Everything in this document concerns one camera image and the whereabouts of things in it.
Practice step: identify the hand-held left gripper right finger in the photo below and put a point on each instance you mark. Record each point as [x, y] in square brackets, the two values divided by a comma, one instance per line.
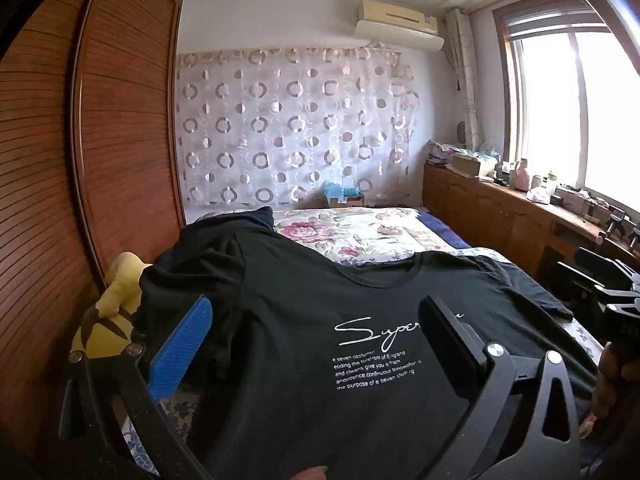
[452, 345]

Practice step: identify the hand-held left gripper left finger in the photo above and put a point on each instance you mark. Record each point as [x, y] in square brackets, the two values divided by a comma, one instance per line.
[181, 347]

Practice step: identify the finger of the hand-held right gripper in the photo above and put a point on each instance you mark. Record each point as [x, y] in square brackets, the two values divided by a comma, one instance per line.
[607, 262]
[582, 280]

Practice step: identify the black printed t-shirt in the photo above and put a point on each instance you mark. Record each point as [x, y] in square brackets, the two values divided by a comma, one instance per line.
[300, 310]

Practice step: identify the person's right hand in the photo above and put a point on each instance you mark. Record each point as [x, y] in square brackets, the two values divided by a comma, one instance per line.
[617, 385]

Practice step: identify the person's left hand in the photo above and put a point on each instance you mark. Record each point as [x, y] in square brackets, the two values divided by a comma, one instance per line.
[310, 474]

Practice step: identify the yellow plush toy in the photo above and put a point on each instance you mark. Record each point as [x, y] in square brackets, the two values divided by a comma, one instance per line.
[115, 300]

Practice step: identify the white plastic bag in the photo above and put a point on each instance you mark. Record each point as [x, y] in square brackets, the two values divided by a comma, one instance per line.
[539, 195]

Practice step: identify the long wooden cabinet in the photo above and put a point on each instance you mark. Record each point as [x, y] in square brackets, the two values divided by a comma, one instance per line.
[490, 215]

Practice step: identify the pink figurine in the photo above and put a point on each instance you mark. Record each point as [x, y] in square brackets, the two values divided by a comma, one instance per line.
[522, 175]

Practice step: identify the navy pillow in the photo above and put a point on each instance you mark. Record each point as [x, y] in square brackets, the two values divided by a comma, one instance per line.
[262, 217]

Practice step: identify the floral blanket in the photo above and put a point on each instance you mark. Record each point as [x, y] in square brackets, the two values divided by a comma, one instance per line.
[350, 230]

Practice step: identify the flat cardboard box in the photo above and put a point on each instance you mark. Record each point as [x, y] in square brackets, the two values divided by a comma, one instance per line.
[470, 164]

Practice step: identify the wooden framed window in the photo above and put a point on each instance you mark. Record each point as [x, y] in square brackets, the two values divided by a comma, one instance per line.
[550, 110]

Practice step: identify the small cardboard box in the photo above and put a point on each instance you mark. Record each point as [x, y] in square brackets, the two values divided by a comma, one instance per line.
[355, 201]

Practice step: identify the box with blue bag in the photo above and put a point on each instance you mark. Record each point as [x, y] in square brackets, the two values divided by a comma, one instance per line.
[340, 191]

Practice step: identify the wooden wardrobe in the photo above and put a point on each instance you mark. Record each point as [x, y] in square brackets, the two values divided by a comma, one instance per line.
[125, 135]

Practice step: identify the rolled patterned curtain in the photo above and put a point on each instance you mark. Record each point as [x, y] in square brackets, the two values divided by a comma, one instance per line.
[465, 70]

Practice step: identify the circle patterned curtain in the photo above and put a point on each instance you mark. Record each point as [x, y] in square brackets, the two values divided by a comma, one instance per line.
[300, 125]

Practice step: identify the white air conditioner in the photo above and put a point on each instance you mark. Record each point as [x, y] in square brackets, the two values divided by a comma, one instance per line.
[400, 25]

